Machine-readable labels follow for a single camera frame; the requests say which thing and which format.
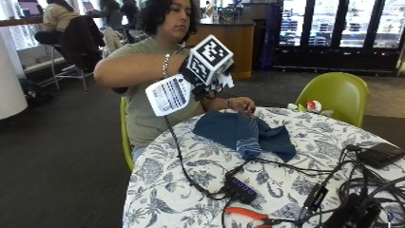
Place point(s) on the dark blue cloth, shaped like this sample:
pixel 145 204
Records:
pixel 228 129

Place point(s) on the dark wrist band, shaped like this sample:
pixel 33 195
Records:
pixel 229 103

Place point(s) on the white cube with black markers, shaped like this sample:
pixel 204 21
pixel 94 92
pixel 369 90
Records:
pixel 210 52

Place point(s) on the the person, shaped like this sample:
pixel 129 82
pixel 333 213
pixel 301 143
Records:
pixel 146 110

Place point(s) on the small white red toy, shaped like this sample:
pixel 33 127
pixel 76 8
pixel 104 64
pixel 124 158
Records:
pixel 314 106

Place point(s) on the wooden counter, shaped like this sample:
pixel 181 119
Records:
pixel 233 44

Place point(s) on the green plastic chair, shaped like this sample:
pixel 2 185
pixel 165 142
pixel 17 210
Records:
pixel 337 95
pixel 125 139

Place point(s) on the black hub with blue lights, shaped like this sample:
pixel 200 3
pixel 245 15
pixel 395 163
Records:
pixel 240 188

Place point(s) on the glass door display fridge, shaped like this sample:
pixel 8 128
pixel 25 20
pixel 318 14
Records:
pixel 337 31

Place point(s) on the white blue floral tablecloth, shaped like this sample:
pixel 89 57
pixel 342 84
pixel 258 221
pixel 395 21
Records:
pixel 177 196

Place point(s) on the dark jacket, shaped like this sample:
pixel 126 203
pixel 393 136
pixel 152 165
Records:
pixel 81 42

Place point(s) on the metal bar stool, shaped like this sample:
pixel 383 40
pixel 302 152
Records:
pixel 66 74

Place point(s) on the flat black box device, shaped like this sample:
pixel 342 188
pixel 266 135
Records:
pixel 381 154

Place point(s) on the dark bag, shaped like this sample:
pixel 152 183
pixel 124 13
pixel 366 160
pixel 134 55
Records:
pixel 36 91

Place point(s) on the white round column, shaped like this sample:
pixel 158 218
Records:
pixel 10 82

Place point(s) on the black camera device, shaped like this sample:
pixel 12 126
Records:
pixel 351 212

